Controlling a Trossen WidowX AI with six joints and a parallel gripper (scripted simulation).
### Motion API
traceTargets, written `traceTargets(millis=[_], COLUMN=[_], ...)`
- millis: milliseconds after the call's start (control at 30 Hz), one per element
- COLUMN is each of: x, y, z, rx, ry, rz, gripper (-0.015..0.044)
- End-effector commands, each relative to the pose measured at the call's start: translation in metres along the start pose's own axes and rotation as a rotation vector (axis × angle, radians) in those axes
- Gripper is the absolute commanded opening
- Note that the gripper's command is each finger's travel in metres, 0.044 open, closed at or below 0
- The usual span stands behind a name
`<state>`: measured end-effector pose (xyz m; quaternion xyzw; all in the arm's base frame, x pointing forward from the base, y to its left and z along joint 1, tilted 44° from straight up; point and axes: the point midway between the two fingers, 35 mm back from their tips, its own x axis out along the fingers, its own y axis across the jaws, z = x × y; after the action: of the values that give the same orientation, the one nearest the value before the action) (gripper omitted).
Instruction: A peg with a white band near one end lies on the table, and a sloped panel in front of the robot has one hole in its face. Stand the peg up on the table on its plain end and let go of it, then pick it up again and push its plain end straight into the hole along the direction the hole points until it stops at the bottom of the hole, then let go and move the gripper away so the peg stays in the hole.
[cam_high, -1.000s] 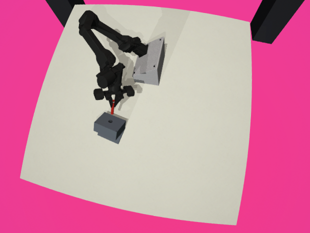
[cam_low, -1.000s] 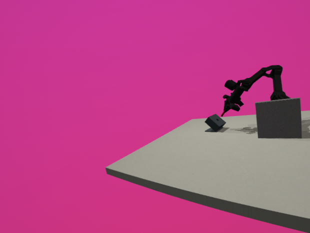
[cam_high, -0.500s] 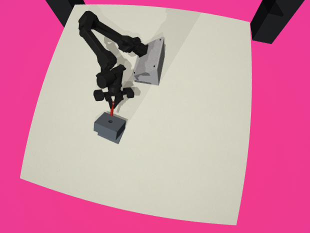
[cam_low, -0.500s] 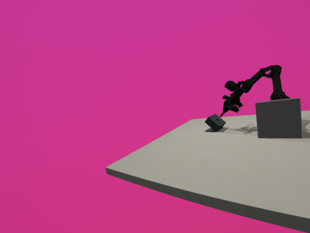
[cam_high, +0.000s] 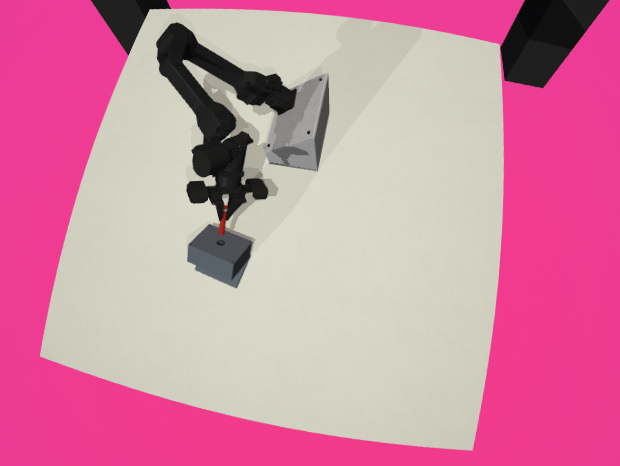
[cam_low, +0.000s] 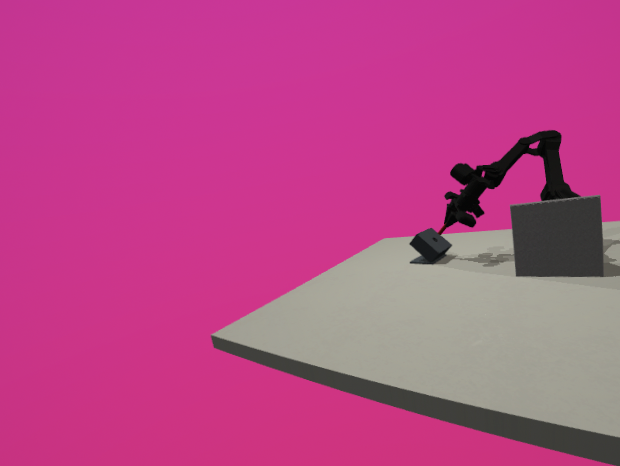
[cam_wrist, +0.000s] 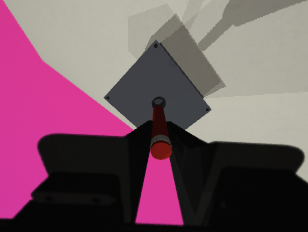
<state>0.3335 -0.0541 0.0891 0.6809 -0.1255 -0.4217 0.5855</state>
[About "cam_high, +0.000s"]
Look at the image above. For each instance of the dark red peg with white band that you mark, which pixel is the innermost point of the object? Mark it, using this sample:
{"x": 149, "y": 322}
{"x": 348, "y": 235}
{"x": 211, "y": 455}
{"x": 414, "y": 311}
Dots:
{"x": 223, "y": 222}

